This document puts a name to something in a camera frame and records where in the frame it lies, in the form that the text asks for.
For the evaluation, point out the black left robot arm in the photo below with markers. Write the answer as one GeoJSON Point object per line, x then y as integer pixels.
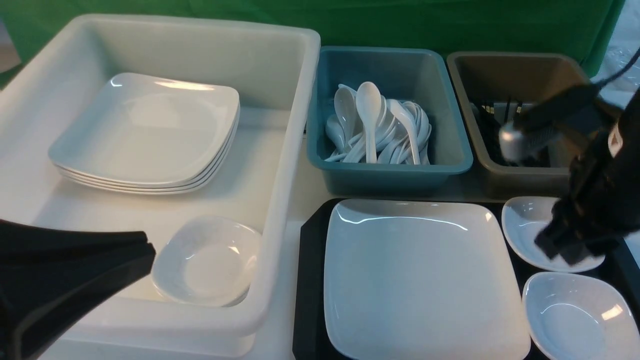
{"type": "Point", "coordinates": [51, 278]}

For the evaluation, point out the white spoon left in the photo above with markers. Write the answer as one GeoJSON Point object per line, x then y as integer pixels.
{"type": "Point", "coordinates": [344, 107]}

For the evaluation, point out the white bowl in tub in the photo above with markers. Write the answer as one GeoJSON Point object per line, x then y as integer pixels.
{"type": "Point", "coordinates": [210, 261]}

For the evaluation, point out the white spoon right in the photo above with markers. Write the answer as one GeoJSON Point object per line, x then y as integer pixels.
{"type": "Point", "coordinates": [408, 121]}

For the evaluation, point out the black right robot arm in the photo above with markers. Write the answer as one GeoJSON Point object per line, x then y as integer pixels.
{"type": "Point", "coordinates": [572, 114]}

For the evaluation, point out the black chopsticks in bin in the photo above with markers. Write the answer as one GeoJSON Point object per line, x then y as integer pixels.
{"type": "Point", "coordinates": [490, 117]}

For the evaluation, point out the green cloth backdrop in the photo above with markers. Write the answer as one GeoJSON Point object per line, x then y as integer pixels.
{"type": "Point", "coordinates": [579, 29]}

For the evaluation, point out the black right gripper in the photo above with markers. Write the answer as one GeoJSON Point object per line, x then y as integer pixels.
{"type": "Point", "coordinates": [601, 206]}

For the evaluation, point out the brown plastic bin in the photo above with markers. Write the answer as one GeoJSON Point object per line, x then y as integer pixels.
{"type": "Point", "coordinates": [526, 77]}

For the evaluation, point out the white spoon upright centre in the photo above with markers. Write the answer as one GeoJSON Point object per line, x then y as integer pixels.
{"type": "Point", "coordinates": [369, 105]}

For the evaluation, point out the teal plastic bin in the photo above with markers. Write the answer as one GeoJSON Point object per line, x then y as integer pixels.
{"type": "Point", "coordinates": [405, 74]}

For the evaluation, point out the white small bowl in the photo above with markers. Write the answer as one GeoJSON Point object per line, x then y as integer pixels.
{"type": "Point", "coordinates": [523, 217]}
{"type": "Point", "coordinates": [577, 317]}

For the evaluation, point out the large white square plate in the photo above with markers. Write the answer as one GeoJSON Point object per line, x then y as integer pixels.
{"type": "Point", "coordinates": [421, 281]}

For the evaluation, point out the large white plastic tub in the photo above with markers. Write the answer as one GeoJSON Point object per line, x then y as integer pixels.
{"type": "Point", "coordinates": [272, 67]}

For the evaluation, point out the stack of white square plates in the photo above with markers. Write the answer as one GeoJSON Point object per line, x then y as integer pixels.
{"type": "Point", "coordinates": [149, 135]}

